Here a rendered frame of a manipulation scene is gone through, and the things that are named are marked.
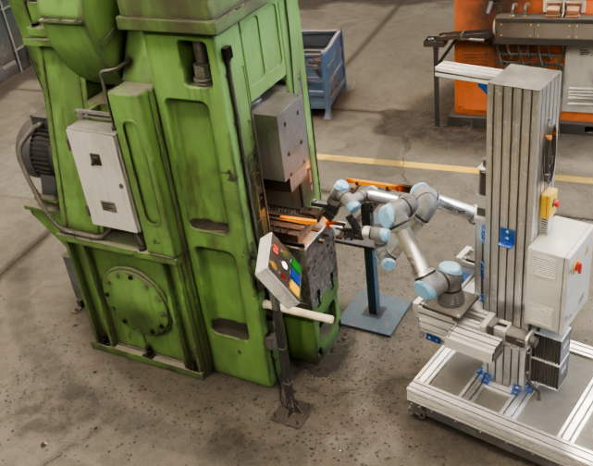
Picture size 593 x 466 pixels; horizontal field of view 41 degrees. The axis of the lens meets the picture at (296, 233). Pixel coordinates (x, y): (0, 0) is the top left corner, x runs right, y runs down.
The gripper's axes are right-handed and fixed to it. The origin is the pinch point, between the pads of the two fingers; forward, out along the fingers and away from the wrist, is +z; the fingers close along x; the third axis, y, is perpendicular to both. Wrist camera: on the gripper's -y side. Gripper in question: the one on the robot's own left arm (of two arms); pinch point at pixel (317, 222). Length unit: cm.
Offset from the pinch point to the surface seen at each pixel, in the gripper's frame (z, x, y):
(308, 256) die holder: 15.0, -12.8, 6.5
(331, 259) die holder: 33.0, 15.0, 16.6
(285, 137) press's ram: -49, -11, -36
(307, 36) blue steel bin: 138, 394, -163
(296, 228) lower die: 7.0, -7.2, -8.5
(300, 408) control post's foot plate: 85, -54, 52
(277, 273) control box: -16, -68, 3
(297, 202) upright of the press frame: 15.8, 22.9, -20.9
